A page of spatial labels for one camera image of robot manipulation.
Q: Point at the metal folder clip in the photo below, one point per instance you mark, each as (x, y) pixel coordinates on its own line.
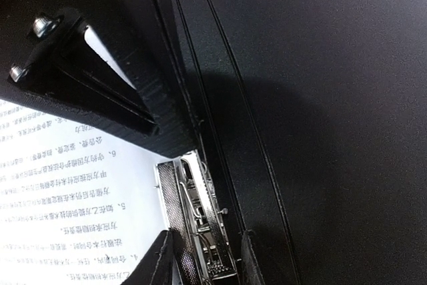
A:
(200, 242)

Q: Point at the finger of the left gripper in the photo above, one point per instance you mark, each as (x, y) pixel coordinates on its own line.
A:
(112, 64)

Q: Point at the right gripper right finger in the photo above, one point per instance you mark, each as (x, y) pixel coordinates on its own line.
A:
(251, 271)

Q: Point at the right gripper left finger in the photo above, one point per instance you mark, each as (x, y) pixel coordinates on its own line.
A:
(155, 268)

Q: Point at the teal folder with black inside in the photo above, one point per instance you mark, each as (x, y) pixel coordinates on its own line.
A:
(314, 121)

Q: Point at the printed paper sheet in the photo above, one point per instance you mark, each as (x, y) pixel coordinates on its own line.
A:
(78, 206)

